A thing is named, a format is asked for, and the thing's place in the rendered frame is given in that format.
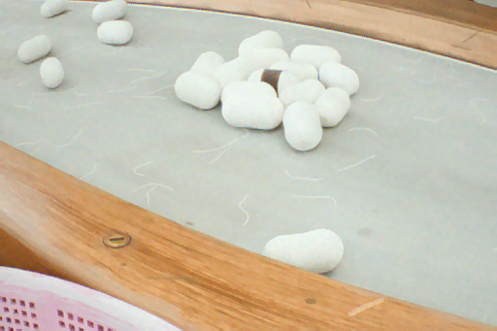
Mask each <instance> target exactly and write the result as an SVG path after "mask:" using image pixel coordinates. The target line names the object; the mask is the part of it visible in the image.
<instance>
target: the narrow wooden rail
mask: <svg viewBox="0 0 497 331"><path fill-rule="evenodd" d="M0 267H6V268H14V269H21V270H22V271H30V272H32V273H39V274H41V275H46V276H50V277H53V278H59V279H62V280H63V281H70V282H73V283H74V284H79V285H82V286H85V287H88V288H89V289H92V290H96V291H99V292H102V293H105V294H107V295H108V296H111V297H113V298H117V299H118V300H121V301H123V302H126V303H128V304H130V305H133V306H135V307H138V308H139V309H142V310H144V311H146V312H149V313H151V314H153V315H155V316H157V317H159V318H161V319H163V320H165V321H167V322H169V323H170V324H172V325H173V326H177V327H179V328H180V329H181V330H183V331H497V326H494V325H491V324H490V325H489V324H486V323H483V322H480V321H474V320H471V319H469V318H465V317H462V316H459V315H455V314H449V313H445V312H441V311H438V310H436V309H435V310H434V309H432V308H431V309H430V308H428V307H424V306H421V305H417V304H415V303H412V302H408V301H405V300H404V301H403V300H401V299H397V298H395V297H394V298H393V297H391V296H387V295H384V294H380V293H378V292H374V291H372V290H368V289H366V288H361V287H359V286H354V285H352V284H350V283H345V282H342V281H337V280H334V279H330V278H327V277H325V276H323V275H318V274H316V273H314V272H311V271H306V270H304V269H301V268H299V267H296V266H291V265H288V264H286V263H283V262H281V261H279V260H276V259H271V258H269V257H266V256H264V255H261V254H258V253H256V252H253V251H251V250H248V249H246V248H241V247H239V246H236V245H234V244H231V243H229V242H225V241H222V240H221V239H218V238H216V237H213V236H211V235H208V234H205V233H203V232H200V231H198V230H195V229H192V228H190V227H187V226H185V225H182V224H180V223H177V222H174V221H173V220H172V219H170V218H168V217H165V216H163V215H158V214H156V213H153V212H151V211H148V210H146V209H143V208H141V207H140V206H138V205H135V204H133V203H131V202H129V201H126V200H123V199H121V198H118V197H117V196H114V195H113V194H110V193H109V192H108V191H106V190H103V189H101V188H99V187H97V186H94V185H92V184H90V183H87V182H84V181H82V180H80V179H77V178H75V177H73V176H71V175H69V174H67V173H65V172H62V171H61V170H58V169H57V168H54V167H53V166H50V165H49V164H47V163H45V162H43V161H41V160H39V159H37V158H35V157H33V156H31V155H30V154H27V153H26V152H24V151H22V150H20V149H15V148H14V147H12V146H10V145H8V144H6V143H5V142H3V141H0Z"/></svg>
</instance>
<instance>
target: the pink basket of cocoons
mask: <svg viewBox="0 0 497 331"><path fill-rule="evenodd" d="M3 297H6V299H7V301H4V299H3ZM12 298H15V299H16V302H15V303H14V301H13V299H12ZM21 300H22V301H24V303H25V305H23V304H22V302H21ZM32 303H34V305H35V307H32ZM6 308H9V312H6ZM15 309H17V311H18V313H16V311H15ZM60 311H62V312H63V313H64V315H63V314H61V313H60ZM24 312H27V315H25V314H24ZM33 314H36V317H33ZM71 314H72V315H73V316H74V318H71ZM0 315H1V316H2V319H0V331H11V329H10V327H11V328H14V331H19V329H22V331H83V329H84V331H112V330H113V331H183V330H181V329H180V328H179V327H177V326H173V325H172V324H170V323H169V322H167V321H165V320H163V319H161V318H159V317H157V316H155V315H153V314H151V313H149V312H146V311H144V310H142V309H139V308H138V307H135V306H133V305H130V304H128V303H126V302H123V301H121V300H118V299H117V298H113V297H111V296H108V295H107V294H105V293H102V292H99V291H96V290H92V289H89V288H88V287H85V286H82V285H79V284H74V283H73V282H70V281H63V280H62V279H59V278H53V277H50V276H46V275H41V274H39V273H32V272H30V271H22V270H21V269H14V268H6V267H0ZM8 317H10V318H11V320H12V321H8ZM81 317H82V318H83V321H81ZM18 319H19V320H20V323H17V320H18ZM26 321H28V322H29V325H27V324H26ZM62 321H63V322H65V325H62ZM90 321H91V322H94V324H93V325H91V324H90ZM35 323H36V324H38V326H39V327H36V325H35ZM72 325H74V326H75V329H73V328H72ZM101 325H102V326H104V329H102V327H101ZM2 326H4V328H5V330H3V329H2Z"/></svg>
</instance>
